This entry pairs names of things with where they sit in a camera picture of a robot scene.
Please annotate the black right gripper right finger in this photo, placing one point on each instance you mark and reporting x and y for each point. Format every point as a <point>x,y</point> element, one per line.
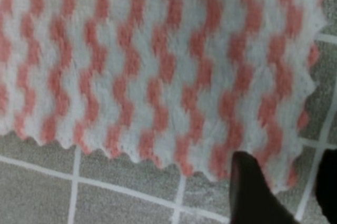
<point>325,188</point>

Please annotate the pink white wavy towel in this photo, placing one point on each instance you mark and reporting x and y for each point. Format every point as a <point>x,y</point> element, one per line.
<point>158,63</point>

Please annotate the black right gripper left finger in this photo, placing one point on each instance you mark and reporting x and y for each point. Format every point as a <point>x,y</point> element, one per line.
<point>251,200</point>

